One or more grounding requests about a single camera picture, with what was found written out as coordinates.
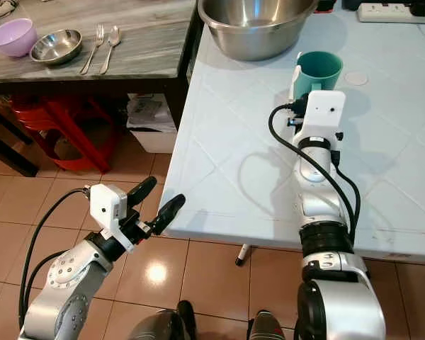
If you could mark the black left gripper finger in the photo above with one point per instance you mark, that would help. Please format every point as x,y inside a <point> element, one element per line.
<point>168,212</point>
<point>142,190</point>

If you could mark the teal plastic cup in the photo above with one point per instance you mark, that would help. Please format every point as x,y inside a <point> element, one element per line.
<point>320,69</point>

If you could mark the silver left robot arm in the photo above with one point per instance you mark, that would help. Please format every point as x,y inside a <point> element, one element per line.
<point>64,283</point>

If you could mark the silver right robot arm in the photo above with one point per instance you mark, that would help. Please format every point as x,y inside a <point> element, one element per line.
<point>324,227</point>

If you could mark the white plastic bin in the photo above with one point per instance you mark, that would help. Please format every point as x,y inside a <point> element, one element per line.
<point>154,138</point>

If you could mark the white round disc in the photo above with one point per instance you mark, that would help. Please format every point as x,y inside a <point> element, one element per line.
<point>355,78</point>

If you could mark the light blue tiled table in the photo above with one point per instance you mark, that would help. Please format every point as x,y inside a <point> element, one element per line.
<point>241,177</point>

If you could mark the large steel mixing bowl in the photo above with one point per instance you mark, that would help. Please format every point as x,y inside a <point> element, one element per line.
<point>258,28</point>

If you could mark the red plastic stool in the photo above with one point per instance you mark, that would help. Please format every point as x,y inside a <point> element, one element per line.
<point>60,117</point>

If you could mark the dark marble top table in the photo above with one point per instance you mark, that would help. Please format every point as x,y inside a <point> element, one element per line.
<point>85,85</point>

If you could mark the white power strip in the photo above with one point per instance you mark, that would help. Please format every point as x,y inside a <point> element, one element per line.
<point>386,12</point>

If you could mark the steel fork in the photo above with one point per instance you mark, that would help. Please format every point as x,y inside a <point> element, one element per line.
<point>95,48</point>

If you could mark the robot right leg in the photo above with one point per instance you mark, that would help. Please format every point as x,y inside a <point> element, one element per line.
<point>265,327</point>

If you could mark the pink plastic bowl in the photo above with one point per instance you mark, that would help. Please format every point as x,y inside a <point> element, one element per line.
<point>12,37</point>

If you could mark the steel spoon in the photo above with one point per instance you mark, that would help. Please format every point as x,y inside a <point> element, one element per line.
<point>112,40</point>

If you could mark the small steel bowl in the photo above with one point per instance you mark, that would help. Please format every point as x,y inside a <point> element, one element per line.
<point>57,47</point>

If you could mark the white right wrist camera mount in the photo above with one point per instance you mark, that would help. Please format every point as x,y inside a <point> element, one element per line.
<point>324,117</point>

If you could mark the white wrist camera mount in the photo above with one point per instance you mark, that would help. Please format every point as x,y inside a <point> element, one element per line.
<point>324,117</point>
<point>108,209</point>

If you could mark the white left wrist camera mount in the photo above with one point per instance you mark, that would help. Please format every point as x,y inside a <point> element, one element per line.
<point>108,209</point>

